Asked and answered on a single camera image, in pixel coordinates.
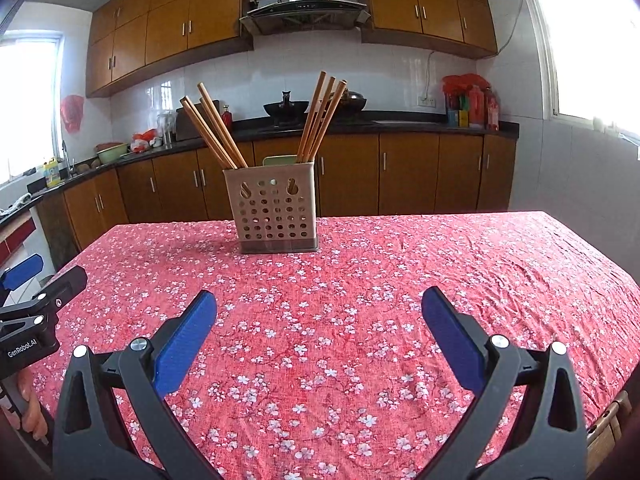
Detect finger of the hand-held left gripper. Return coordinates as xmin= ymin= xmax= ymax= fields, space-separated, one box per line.
xmin=0 ymin=253 xmax=44 ymax=292
xmin=0 ymin=265 xmax=89 ymax=342

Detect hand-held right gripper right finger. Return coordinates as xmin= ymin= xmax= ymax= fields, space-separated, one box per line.
xmin=421 ymin=287 xmax=589 ymax=480

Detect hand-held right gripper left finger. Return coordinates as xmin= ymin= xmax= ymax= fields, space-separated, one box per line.
xmin=52 ymin=290 xmax=219 ymax=480

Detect beige perforated utensil holder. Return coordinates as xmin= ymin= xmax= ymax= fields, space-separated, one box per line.
xmin=222 ymin=161 xmax=321 ymax=255

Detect wooden chopstick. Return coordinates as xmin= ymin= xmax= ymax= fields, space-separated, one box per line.
xmin=183 ymin=96 xmax=238 ymax=169
xmin=305 ymin=86 xmax=344 ymax=164
xmin=301 ymin=76 xmax=336 ymax=164
xmin=296 ymin=71 xmax=327 ymax=164
xmin=180 ymin=103 xmax=231 ymax=169
xmin=211 ymin=100 xmax=246 ymax=168
xmin=197 ymin=82 xmax=249 ymax=168
xmin=309 ymin=80 xmax=348 ymax=164

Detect person's left hand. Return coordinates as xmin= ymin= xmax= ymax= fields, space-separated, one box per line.
xmin=16 ymin=374 xmax=52 ymax=442

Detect red and white cabinet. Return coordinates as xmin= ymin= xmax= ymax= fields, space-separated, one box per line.
xmin=0 ymin=207 xmax=42 ymax=282

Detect yellow detergent bottle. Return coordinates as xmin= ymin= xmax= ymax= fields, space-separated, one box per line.
xmin=42 ymin=158 xmax=62 ymax=189

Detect red floral tablecloth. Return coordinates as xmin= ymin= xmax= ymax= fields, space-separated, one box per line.
xmin=27 ymin=210 xmax=640 ymax=480

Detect green basin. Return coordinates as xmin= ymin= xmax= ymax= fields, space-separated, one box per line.
xmin=96 ymin=142 xmax=130 ymax=165

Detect bright window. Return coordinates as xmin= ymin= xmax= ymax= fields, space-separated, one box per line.
xmin=0 ymin=34 xmax=64 ymax=187
xmin=524 ymin=0 xmax=640 ymax=147

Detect red and white bag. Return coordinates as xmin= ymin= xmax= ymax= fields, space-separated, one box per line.
xmin=130 ymin=128 xmax=164 ymax=154

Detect red hanging plastic bag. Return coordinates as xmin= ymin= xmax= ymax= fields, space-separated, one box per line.
xmin=60 ymin=93 xmax=85 ymax=134

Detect brown lower kitchen cabinets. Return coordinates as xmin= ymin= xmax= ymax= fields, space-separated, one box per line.
xmin=37 ymin=132 xmax=517 ymax=266

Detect wooden chair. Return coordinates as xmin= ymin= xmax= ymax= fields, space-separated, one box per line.
xmin=587 ymin=388 xmax=632 ymax=464

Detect glass jar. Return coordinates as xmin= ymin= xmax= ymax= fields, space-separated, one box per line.
xmin=157 ymin=110 xmax=177 ymax=146

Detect dark cutting board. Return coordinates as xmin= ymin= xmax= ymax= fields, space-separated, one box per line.
xmin=176 ymin=108 xmax=202 ymax=142

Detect black kitchen countertop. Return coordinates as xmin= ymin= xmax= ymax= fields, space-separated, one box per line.
xmin=0 ymin=119 xmax=520 ymax=221

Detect red condiment bottle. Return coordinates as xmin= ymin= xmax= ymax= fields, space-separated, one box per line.
xmin=483 ymin=88 xmax=500 ymax=131
xmin=468 ymin=85 xmax=485 ymax=129

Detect black wok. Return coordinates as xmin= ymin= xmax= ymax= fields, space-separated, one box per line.
xmin=263 ymin=90 xmax=310 ymax=126

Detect steel range hood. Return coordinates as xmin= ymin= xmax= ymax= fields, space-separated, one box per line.
xmin=239 ymin=0 xmax=369 ymax=36

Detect white power cable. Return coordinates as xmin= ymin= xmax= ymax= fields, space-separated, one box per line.
xmin=424 ymin=50 xmax=437 ymax=102

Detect brown upper wall cabinets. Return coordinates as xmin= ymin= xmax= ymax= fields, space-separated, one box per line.
xmin=361 ymin=0 xmax=499 ymax=59
xmin=85 ymin=0 xmax=254 ymax=99

